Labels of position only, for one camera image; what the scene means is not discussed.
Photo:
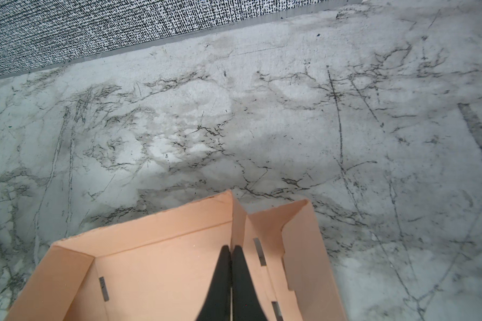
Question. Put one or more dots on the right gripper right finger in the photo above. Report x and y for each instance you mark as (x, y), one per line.
(245, 304)

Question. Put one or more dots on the pink paper box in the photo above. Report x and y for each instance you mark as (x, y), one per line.
(160, 267)

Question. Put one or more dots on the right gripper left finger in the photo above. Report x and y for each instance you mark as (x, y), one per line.
(217, 305)

